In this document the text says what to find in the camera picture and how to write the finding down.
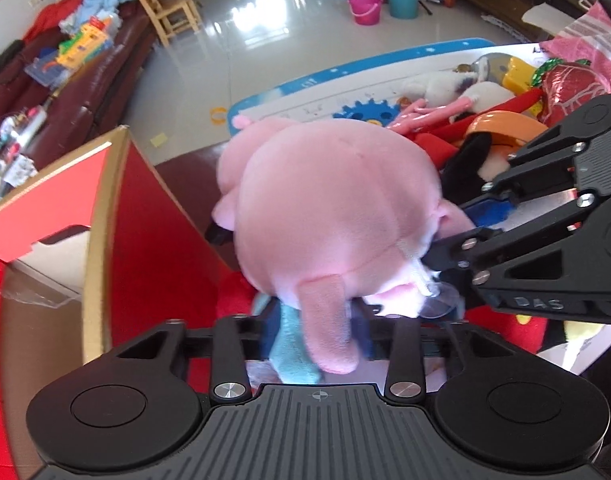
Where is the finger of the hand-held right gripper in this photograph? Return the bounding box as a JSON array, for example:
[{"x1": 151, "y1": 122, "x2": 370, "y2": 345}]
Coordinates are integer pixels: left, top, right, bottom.
[
  {"x1": 425, "y1": 195, "x2": 593, "y2": 291},
  {"x1": 458, "y1": 142, "x2": 586, "y2": 226}
]

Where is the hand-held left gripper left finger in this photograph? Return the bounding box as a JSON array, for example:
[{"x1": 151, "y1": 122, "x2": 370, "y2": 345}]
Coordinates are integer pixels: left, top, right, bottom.
[{"x1": 116, "y1": 307, "x2": 281, "y2": 407}]

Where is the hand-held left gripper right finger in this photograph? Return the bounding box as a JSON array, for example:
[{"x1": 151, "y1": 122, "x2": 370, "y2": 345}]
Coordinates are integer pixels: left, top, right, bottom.
[{"x1": 349, "y1": 302, "x2": 492, "y2": 407}]

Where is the orange round plastic toy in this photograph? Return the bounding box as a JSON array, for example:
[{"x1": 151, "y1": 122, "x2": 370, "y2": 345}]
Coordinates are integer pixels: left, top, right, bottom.
[{"x1": 465, "y1": 110, "x2": 549, "y2": 158}]

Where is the pink toy stethoscope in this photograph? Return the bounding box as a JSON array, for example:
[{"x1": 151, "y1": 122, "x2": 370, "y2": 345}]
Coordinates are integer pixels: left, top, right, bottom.
[{"x1": 388, "y1": 99, "x2": 481, "y2": 136}]

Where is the pink pig plush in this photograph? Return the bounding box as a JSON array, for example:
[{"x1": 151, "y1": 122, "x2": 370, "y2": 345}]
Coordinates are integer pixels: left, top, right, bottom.
[{"x1": 212, "y1": 114, "x2": 479, "y2": 376}]

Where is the red cardboard box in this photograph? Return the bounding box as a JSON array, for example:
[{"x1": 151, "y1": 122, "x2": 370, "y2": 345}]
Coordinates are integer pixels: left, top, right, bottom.
[{"x1": 0, "y1": 126, "x2": 246, "y2": 480}]

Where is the pile of small household items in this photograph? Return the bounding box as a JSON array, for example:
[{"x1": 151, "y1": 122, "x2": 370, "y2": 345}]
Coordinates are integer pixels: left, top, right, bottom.
[{"x1": 0, "y1": 105, "x2": 51, "y2": 206}]

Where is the teal plush toy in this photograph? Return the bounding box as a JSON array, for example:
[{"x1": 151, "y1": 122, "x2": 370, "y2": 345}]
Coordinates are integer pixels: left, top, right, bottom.
[{"x1": 263, "y1": 305, "x2": 323, "y2": 386}]

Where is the red plush headband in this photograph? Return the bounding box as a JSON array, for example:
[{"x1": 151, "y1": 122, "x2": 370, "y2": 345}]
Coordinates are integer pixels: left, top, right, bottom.
[{"x1": 410, "y1": 87, "x2": 543, "y2": 166}]

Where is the red shiny foil toy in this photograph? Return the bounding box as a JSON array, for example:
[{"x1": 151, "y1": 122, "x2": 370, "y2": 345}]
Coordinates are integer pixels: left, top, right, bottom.
[{"x1": 533, "y1": 59, "x2": 611, "y2": 128}]

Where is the white plush toy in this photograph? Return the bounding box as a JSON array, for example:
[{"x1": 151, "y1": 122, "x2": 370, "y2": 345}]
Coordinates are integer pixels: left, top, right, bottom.
[
  {"x1": 403, "y1": 71, "x2": 479, "y2": 106},
  {"x1": 450, "y1": 82, "x2": 519, "y2": 123}
]

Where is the yellow toy block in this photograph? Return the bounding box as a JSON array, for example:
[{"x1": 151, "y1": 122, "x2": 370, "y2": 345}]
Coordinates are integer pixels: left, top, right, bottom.
[{"x1": 503, "y1": 57, "x2": 541, "y2": 93}]

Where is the silver dome toy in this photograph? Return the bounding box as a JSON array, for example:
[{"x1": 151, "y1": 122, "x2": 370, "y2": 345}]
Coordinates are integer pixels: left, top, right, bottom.
[{"x1": 468, "y1": 53, "x2": 516, "y2": 83}]

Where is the pink patterned bag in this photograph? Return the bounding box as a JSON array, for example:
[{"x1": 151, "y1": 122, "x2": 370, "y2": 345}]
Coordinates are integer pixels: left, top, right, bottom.
[{"x1": 540, "y1": 2, "x2": 611, "y2": 96}]

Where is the blue toy gear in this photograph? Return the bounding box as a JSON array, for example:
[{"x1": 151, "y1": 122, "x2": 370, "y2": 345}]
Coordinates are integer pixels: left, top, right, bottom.
[{"x1": 335, "y1": 97, "x2": 403, "y2": 128}]

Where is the white instruction sheet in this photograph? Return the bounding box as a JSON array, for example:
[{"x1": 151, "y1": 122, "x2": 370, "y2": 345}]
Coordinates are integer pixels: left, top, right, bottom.
[{"x1": 560, "y1": 325, "x2": 611, "y2": 376}]

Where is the white cardboard sheet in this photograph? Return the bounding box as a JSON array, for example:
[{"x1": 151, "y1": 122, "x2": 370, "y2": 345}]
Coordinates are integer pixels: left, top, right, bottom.
[{"x1": 521, "y1": 2, "x2": 581, "y2": 36}]

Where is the blue-edged white play mat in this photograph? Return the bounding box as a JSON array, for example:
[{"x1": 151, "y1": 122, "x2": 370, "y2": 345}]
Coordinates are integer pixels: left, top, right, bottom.
[{"x1": 228, "y1": 37, "x2": 541, "y2": 136}]

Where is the pink plastic bucket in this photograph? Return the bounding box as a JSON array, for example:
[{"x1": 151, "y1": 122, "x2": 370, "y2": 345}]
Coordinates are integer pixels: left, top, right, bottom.
[{"x1": 348, "y1": 0, "x2": 385, "y2": 26}]

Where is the maroon leather sofa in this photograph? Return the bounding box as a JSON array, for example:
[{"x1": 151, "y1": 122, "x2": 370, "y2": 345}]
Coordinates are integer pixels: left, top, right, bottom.
[{"x1": 0, "y1": 2, "x2": 154, "y2": 173}]

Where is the small wooden chair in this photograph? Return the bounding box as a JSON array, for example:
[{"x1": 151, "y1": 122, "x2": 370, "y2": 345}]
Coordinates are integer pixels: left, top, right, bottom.
[{"x1": 137, "y1": 0, "x2": 202, "y2": 47}]

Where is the clear plastic storage box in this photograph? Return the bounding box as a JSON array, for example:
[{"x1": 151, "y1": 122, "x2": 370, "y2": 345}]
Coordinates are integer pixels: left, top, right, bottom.
[{"x1": 24, "y1": 55, "x2": 76, "y2": 86}]

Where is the yellow toy building set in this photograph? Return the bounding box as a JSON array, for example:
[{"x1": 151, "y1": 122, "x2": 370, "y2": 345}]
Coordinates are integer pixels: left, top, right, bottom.
[{"x1": 58, "y1": 16, "x2": 114, "y2": 68}]

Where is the pile of blue cloth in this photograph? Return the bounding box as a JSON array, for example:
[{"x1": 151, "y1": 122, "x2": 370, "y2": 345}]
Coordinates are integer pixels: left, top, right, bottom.
[{"x1": 60, "y1": 0, "x2": 151, "y2": 36}]

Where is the black bag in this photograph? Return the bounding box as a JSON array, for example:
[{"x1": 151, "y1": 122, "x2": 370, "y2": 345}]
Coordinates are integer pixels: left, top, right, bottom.
[{"x1": 0, "y1": 39, "x2": 26, "y2": 86}]

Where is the red cloth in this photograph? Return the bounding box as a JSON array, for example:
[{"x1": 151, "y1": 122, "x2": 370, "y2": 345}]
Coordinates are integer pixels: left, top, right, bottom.
[{"x1": 23, "y1": 2, "x2": 86, "y2": 43}]

